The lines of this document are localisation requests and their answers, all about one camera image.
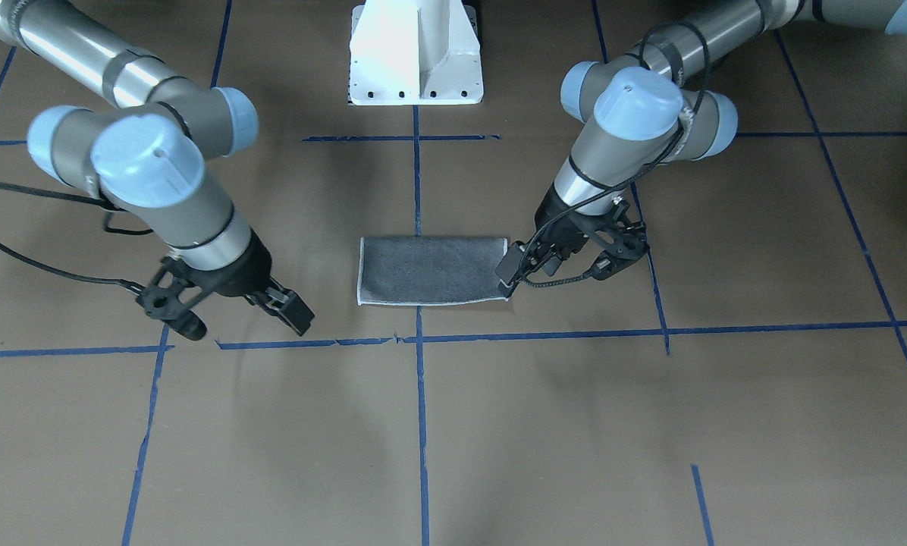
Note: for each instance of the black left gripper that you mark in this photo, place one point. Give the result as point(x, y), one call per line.
point(553, 218)

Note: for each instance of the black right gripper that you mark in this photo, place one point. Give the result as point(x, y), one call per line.
point(239, 271)

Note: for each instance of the pink towel with grey back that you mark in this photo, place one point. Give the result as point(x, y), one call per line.
point(429, 271)

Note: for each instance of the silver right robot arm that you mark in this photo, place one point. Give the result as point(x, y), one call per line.
point(147, 157)

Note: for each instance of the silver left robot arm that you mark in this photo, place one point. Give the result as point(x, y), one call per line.
point(649, 107)

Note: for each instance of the white mounting plate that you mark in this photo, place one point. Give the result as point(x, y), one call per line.
point(457, 82)

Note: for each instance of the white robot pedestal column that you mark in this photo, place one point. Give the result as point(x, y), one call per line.
point(398, 38)

